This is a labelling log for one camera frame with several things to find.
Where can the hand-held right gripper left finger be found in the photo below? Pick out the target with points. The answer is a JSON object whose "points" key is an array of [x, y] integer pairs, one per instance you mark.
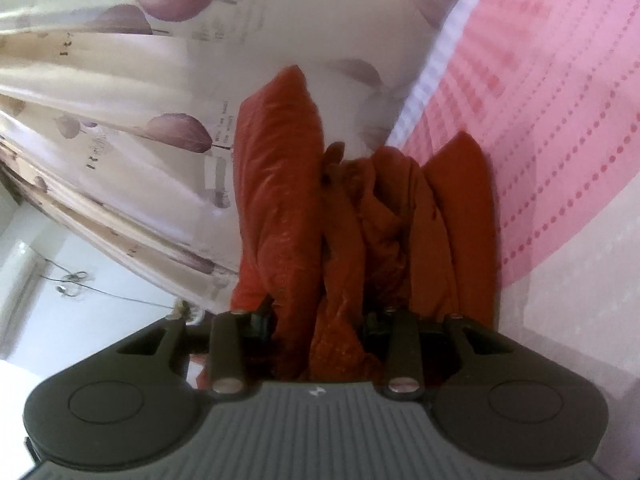
{"points": [[260, 326]]}

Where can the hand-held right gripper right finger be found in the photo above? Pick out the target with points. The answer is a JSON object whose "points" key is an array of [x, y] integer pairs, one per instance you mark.
{"points": [[373, 326]]}

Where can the red puffer jacket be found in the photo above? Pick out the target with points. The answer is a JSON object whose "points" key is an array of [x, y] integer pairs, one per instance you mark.
{"points": [[280, 185]]}

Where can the leaf print cream curtain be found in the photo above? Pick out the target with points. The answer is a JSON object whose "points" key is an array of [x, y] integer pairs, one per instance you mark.
{"points": [[150, 85]]}

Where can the pink checked bed sheet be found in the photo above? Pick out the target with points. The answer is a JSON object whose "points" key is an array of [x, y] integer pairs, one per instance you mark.
{"points": [[550, 110]]}

